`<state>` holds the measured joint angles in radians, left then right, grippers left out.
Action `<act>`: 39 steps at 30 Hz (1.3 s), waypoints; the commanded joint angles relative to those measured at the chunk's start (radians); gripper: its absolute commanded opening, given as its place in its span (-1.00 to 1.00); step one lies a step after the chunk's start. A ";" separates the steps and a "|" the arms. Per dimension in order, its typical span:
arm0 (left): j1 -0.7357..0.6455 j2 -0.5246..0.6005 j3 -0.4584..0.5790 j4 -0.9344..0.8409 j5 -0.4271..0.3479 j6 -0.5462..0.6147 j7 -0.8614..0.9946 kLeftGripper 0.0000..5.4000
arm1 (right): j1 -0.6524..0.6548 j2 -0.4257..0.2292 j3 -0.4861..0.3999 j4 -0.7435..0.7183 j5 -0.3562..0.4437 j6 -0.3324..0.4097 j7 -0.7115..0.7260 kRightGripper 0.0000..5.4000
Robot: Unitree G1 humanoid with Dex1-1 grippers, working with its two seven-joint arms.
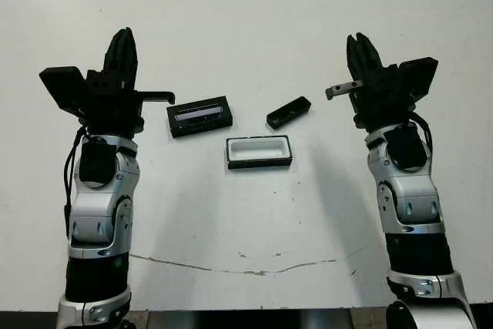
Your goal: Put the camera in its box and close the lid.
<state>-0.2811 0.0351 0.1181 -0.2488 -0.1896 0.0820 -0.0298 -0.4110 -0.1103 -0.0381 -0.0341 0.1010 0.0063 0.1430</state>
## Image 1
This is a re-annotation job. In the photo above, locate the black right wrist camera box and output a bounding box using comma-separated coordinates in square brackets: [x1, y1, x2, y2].
[397, 57, 440, 106]

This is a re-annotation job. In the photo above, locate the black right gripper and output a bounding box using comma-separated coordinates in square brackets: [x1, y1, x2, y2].
[325, 32, 419, 133]

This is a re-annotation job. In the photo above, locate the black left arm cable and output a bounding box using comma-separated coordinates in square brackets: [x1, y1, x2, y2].
[62, 123, 88, 238]

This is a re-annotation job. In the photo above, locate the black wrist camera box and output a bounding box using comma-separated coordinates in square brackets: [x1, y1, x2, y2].
[39, 66, 92, 119]
[397, 57, 440, 106]

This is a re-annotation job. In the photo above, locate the black box lid with window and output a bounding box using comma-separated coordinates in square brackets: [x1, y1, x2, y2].
[166, 95, 235, 140]

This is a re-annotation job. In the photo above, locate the black box base white insert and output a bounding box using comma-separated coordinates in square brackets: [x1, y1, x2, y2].
[225, 134, 295, 171]

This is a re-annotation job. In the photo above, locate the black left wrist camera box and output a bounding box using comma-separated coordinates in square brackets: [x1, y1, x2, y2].
[39, 66, 92, 119]

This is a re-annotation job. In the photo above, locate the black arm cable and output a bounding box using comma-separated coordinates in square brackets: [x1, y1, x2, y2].
[410, 111, 435, 163]
[62, 123, 88, 238]

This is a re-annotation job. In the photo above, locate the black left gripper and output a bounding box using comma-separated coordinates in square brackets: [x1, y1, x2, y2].
[79, 27, 175, 138]

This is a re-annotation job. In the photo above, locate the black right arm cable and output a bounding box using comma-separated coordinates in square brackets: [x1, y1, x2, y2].
[410, 111, 435, 163]

